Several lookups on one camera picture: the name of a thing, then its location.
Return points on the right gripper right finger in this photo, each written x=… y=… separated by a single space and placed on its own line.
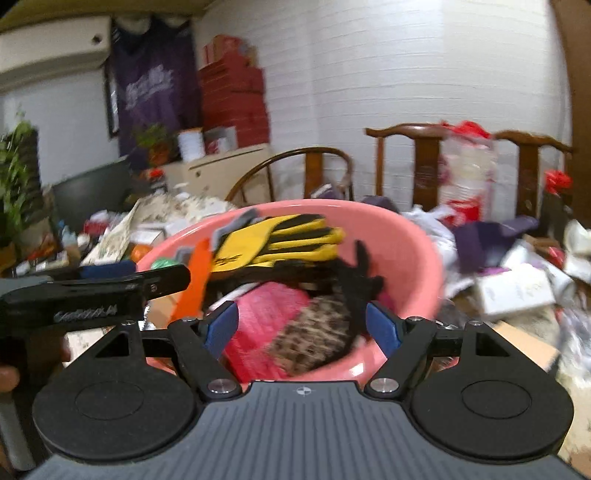
x=405 y=344

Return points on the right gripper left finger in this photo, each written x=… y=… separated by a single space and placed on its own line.
x=199 y=344

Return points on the yellow black work glove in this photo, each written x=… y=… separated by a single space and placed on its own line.
x=298 y=240

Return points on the red cardboard box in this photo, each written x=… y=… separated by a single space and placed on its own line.
x=262 y=313

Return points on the green plastic bag bundle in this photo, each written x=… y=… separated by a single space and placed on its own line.
x=162 y=263

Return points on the grey knitted sock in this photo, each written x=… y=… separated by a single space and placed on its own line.
x=248 y=217

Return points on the pink plastic basin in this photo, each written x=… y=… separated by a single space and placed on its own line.
x=400 y=251

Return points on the leopard print cloth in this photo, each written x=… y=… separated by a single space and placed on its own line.
x=321 y=333

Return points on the potted green plant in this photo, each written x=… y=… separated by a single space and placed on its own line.
x=22 y=203

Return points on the white cabinet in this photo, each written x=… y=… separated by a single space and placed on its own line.
x=214 y=175

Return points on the round wooden armchair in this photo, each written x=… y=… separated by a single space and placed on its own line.
x=297 y=173

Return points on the wooden chair right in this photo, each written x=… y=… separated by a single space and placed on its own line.
x=521 y=193

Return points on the wooden chair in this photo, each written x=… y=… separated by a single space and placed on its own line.
x=521 y=193
x=427 y=138

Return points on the wooden chair left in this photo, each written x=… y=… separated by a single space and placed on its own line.
x=427 y=138

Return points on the brown bottle red lid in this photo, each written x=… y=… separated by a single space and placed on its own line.
x=556 y=184

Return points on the stack of red boxes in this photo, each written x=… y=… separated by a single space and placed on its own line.
x=233 y=90

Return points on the purple hanging jersey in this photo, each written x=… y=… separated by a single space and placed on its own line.
x=156 y=81

